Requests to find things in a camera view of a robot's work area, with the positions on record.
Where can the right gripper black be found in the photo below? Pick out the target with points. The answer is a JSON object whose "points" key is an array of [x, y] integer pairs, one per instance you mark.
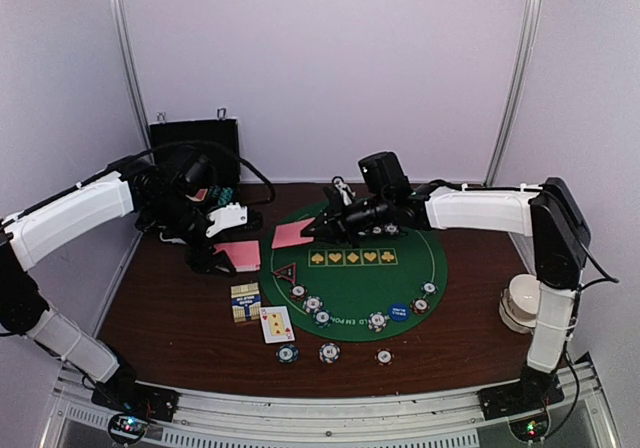
{"points": [[332, 224]]}

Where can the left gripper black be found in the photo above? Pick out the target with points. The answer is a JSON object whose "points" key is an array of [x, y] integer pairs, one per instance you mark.
{"points": [[203, 256]]}

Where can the red checkered playing card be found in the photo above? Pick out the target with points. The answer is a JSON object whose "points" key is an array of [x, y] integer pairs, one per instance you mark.
{"points": [[289, 234]]}

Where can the red-backed card deck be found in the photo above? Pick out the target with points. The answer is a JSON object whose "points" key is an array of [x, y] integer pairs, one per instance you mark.
{"points": [[245, 255]]}

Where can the triangular black red dealer button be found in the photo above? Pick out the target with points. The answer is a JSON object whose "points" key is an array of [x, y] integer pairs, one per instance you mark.
{"points": [[286, 273]]}

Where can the face-up ten of hearts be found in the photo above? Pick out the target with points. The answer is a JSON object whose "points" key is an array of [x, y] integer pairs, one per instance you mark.
{"points": [[276, 325]]}

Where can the blue tan chip stack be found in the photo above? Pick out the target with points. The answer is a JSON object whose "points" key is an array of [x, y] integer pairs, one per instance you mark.
{"points": [[329, 353]]}

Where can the blue green chip stack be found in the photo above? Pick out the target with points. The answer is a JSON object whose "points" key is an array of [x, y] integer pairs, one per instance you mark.
{"points": [[287, 353]]}

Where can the brown orange chip stack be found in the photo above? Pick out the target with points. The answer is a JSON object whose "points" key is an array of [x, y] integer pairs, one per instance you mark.
{"points": [[384, 357]]}

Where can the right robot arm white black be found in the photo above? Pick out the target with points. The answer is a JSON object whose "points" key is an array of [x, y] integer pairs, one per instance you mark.
{"points": [[546, 213]]}

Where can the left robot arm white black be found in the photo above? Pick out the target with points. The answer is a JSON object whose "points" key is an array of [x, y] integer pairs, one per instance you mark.
{"points": [[160, 186]]}

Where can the playing cards in case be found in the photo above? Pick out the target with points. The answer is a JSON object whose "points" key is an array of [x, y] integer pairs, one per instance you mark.
{"points": [[199, 197]]}

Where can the teal chip row in case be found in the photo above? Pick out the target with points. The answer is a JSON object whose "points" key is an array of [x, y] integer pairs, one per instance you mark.
{"points": [[219, 196]]}

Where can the blue yellow card box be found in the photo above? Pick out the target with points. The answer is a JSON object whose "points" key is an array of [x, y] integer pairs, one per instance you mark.
{"points": [[246, 302]]}

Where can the round green poker mat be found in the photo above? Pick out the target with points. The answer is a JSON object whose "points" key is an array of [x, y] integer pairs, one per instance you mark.
{"points": [[355, 282]]}

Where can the black poker chip case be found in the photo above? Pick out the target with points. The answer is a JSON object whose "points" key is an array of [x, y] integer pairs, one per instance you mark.
{"points": [[218, 139]]}

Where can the blue small blind button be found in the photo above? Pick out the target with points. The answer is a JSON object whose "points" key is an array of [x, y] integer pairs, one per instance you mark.
{"points": [[399, 312]]}

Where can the stacked white bowls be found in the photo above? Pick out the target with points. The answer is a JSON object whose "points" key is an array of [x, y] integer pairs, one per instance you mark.
{"points": [[519, 304]]}

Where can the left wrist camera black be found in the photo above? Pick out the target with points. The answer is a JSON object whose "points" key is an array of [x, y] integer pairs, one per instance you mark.
{"points": [[190, 170]]}

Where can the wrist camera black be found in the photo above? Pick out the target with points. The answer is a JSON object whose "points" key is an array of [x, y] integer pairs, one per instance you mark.
{"points": [[190, 170], [382, 173]]}

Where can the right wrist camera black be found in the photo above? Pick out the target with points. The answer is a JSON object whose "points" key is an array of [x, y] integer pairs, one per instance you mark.
{"points": [[382, 173]]}

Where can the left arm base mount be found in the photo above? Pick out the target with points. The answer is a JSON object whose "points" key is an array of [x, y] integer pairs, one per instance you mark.
{"points": [[132, 419]]}

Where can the aluminium front rail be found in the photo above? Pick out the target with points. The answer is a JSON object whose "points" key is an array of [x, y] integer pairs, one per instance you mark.
{"points": [[452, 418]]}

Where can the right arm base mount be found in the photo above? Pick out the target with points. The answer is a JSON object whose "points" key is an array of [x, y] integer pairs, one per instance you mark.
{"points": [[520, 403]]}

